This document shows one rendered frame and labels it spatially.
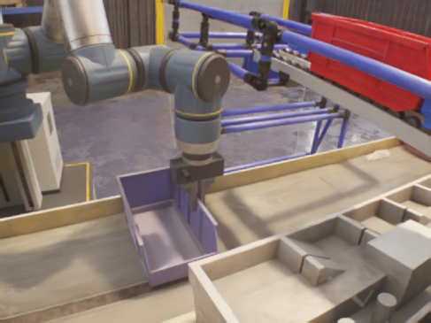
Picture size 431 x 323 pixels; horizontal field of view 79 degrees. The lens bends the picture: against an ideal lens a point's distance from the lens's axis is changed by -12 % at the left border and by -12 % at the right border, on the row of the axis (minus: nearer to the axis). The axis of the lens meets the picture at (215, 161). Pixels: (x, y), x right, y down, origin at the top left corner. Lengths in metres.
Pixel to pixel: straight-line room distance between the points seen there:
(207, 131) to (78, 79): 0.29
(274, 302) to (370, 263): 0.23
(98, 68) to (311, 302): 0.59
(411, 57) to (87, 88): 0.60
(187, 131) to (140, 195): 0.38
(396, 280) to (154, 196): 0.72
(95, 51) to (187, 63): 0.19
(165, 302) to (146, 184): 0.39
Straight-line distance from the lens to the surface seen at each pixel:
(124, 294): 0.78
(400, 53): 0.59
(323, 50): 0.65
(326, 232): 0.72
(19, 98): 1.33
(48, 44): 1.34
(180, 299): 0.74
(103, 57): 0.64
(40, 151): 1.85
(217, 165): 0.74
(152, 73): 0.69
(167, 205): 1.01
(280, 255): 0.63
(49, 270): 0.88
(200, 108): 0.62
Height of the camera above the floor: 1.35
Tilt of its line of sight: 28 degrees down
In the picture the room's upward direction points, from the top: 3 degrees clockwise
